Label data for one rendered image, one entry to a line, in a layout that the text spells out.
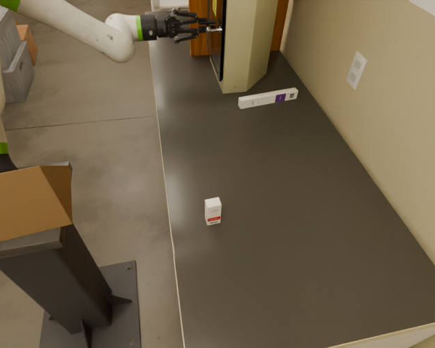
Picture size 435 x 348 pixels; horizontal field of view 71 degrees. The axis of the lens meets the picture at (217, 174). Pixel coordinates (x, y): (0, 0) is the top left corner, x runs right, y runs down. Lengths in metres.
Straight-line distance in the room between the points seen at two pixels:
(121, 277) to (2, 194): 1.14
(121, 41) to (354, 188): 0.94
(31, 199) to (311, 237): 0.76
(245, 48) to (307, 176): 0.58
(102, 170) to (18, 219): 1.54
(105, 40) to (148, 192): 1.28
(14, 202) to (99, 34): 0.61
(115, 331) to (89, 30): 1.38
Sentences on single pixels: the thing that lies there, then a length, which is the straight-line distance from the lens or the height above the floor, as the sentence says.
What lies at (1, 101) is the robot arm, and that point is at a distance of 0.88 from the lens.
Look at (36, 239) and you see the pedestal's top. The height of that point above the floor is 0.94.
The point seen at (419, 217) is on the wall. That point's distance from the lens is 1.10.
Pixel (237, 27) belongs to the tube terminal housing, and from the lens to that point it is 1.29.
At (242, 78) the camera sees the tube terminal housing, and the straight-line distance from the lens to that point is 1.40.
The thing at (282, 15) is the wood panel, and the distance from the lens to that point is 1.76.
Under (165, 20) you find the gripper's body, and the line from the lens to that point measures 1.34.
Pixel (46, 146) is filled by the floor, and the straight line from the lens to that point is 2.82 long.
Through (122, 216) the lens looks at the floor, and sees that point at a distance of 2.14.
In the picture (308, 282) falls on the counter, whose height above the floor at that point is 0.94.
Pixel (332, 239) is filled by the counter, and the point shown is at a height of 0.94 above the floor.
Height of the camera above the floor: 1.71
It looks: 47 degrees down
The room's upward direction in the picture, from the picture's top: 3 degrees clockwise
